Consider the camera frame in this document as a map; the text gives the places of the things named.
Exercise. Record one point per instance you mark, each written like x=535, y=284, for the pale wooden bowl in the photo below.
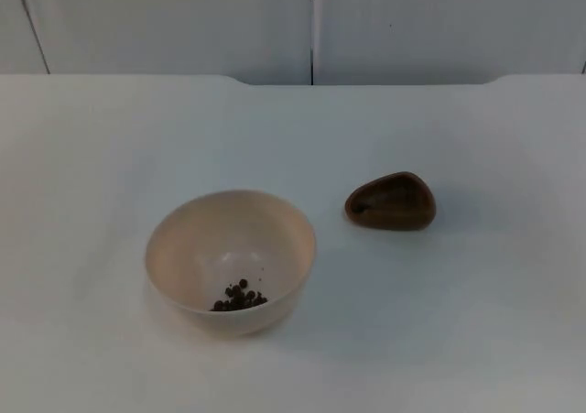
x=192, y=248

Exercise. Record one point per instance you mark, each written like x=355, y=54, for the dark brown wooden cup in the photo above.
x=393, y=207

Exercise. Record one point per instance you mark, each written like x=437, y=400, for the coffee beans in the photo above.
x=238, y=298

